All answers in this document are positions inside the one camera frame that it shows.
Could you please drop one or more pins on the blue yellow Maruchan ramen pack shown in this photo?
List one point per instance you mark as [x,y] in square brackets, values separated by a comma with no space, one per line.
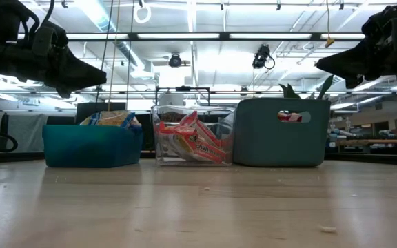
[110,118]

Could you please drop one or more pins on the green succulent plant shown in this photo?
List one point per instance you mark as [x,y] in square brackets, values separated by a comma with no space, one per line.
[324,87]

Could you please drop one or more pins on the small teal plastic bin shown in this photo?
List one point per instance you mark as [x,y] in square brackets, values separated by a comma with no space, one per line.
[91,146]

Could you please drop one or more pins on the wooden background table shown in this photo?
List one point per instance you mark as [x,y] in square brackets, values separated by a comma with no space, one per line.
[374,142]

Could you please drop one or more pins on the white background box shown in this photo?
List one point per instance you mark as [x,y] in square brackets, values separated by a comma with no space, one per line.
[171,100]

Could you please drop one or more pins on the clear plastic bin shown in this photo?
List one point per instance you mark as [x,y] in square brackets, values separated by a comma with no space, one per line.
[226,131]

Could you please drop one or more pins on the white noodle crumb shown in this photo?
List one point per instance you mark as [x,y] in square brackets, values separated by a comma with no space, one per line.
[328,229]

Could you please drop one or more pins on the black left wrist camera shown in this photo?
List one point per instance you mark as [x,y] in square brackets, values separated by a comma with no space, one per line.
[44,40]

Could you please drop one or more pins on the black aluminium table frame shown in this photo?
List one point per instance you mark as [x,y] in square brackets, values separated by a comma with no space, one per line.
[357,157]

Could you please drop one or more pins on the black overhead camera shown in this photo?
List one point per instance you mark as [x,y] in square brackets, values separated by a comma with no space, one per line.
[261,55]

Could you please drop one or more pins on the round black ceiling camera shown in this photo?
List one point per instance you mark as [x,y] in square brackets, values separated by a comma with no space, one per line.
[175,60]

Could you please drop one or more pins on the black overhead frame bar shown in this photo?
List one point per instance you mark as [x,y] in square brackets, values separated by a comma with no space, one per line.
[224,36]

